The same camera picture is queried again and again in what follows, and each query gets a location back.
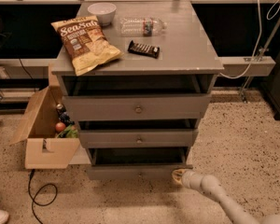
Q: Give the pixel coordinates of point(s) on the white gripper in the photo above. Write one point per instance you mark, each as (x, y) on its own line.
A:
(188, 177)

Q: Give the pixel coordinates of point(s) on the grey bottom drawer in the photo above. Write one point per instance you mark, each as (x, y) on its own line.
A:
(140, 162)

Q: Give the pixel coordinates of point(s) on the grey drawer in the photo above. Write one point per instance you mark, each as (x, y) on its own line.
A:
(134, 97)
(137, 133)
(140, 162)

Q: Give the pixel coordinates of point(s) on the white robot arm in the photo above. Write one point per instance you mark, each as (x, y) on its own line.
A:
(210, 187)

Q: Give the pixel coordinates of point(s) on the grey wooden drawer cabinet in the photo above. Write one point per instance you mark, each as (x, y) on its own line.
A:
(185, 48)

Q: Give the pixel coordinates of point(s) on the grey middle drawer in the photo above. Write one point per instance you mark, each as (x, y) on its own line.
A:
(137, 133)

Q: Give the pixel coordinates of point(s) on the grey top drawer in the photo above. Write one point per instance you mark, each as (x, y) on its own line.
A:
(134, 97)

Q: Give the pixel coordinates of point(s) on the green snack packet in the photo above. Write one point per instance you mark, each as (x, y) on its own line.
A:
(69, 132)

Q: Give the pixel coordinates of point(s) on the dark chocolate bar wrapper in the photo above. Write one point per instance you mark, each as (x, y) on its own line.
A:
(144, 49)

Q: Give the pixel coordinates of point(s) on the red apple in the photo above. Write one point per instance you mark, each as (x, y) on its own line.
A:
(59, 127)

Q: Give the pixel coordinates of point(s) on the dark soda can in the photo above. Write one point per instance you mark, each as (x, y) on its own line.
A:
(60, 108)

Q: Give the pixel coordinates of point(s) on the open cardboard box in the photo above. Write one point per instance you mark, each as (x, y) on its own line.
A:
(37, 130)

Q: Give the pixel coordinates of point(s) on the clear plastic water bottle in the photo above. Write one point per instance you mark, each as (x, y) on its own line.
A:
(143, 26)

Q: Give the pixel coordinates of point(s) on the sea salt chips bag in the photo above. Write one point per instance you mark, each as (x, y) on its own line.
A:
(85, 43)

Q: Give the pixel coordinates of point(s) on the white bowl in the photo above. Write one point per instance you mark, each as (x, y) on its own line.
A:
(104, 11)

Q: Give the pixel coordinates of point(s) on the metal railing frame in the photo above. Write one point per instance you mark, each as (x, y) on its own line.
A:
(18, 82)

